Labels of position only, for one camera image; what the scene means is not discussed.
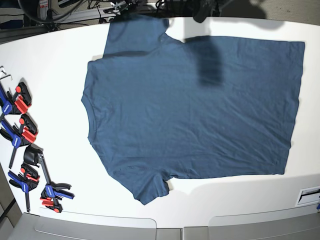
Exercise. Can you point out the dark blue T-shirt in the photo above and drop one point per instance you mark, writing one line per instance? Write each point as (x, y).
(208, 107)

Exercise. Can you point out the black object at table top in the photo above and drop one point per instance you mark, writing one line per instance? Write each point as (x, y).
(201, 9)

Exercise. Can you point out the long black bar clamp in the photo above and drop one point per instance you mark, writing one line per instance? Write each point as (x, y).
(53, 192)

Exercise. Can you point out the blue red bar clamp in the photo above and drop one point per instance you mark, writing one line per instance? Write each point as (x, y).
(27, 180)
(15, 104)
(19, 137)

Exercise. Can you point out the top blue red bar clamp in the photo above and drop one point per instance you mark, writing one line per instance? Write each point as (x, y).
(15, 104)

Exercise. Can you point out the metal hex key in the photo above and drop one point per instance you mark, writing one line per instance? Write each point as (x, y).
(4, 74)

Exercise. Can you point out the white label slot plate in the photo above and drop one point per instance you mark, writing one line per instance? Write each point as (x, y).
(308, 196)

